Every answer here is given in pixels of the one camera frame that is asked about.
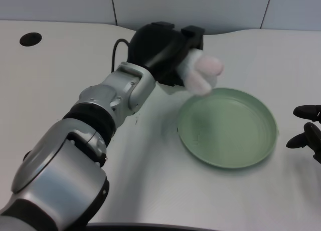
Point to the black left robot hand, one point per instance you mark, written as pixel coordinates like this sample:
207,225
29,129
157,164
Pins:
163,53

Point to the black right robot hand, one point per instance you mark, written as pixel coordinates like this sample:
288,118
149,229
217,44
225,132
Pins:
309,130

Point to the white rabbit doll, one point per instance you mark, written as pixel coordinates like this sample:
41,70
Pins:
200,72

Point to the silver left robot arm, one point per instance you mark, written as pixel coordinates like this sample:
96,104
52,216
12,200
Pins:
82,145

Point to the green round plate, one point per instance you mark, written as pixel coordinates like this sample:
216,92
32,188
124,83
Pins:
228,130

